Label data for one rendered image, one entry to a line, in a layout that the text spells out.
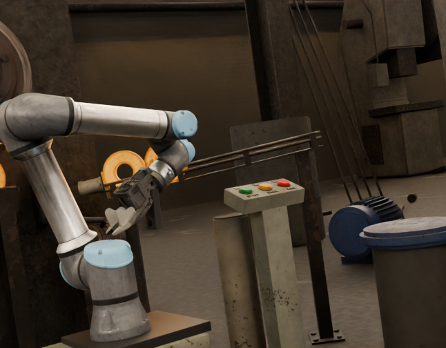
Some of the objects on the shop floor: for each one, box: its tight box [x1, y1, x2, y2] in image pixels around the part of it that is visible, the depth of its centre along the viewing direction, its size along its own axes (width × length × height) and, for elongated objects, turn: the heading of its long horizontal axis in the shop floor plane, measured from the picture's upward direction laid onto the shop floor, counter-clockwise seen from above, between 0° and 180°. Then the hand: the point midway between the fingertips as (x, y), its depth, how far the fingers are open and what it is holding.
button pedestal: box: [224, 178, 306, 348], centre depth 229 cm, size 16×24×62 cm
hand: (114, 233), depth 195 cm, fingers closed
